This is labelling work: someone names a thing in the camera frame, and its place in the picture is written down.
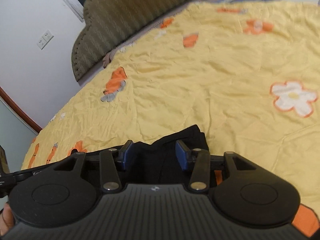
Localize brown wooden door frame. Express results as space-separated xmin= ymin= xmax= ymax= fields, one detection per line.
xmin=0 ymin=87 xmax=42 ymax=133

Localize black trousers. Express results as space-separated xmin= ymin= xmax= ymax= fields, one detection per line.
xmin=85 ymin=124 xmax=216 ymax=188

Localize person's left hand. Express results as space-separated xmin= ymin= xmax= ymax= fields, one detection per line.
xmin=0 ymin=203 xmax=15 ymax=236

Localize yellow carrot print quilt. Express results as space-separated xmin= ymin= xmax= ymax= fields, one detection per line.
xmin=22 ymin=1 xmax=319 ymax=236

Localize white wall socket pair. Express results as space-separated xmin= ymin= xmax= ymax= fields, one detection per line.
xmin=37 ymin=30 xmax=54 ymax=50

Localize olive padded headboard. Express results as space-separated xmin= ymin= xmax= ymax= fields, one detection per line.
xmin=71 ymin=0 xmax=234 ymax=82

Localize frosted floral glass door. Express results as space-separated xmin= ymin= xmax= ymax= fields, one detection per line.
xmin=0 ymin=98 xmax=38 ymax=172

